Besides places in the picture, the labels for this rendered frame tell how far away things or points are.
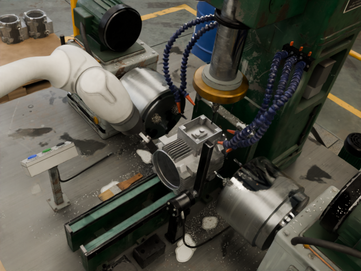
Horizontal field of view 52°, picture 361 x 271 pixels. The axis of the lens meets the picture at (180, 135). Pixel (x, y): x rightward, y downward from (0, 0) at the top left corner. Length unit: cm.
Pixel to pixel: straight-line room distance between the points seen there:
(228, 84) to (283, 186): 35
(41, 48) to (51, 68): 260
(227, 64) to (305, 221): 50
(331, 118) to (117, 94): 281
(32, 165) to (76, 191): 31
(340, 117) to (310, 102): 216
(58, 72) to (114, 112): 18
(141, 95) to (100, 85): 50
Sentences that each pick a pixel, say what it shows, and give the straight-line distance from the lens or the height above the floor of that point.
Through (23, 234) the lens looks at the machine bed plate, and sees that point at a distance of 145.
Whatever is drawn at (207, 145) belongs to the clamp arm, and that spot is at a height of 125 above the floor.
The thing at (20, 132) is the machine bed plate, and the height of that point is 80.
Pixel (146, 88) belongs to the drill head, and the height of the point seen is 116.
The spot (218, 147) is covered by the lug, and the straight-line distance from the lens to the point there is 131.
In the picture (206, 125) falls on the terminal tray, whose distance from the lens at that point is 134.
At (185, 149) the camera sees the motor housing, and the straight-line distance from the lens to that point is 125.
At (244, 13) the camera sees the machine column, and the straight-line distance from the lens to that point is 102.
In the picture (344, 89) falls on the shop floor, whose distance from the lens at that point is 401.
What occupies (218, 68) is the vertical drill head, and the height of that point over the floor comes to 140.
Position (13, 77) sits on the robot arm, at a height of 150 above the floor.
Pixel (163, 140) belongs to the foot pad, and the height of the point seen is 108.
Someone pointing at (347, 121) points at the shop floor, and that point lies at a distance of 360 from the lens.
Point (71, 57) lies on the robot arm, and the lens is 103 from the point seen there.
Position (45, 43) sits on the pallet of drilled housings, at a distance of 366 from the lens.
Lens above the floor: 200
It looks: 44 degrees down
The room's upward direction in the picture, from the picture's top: 9 degrees clockwise
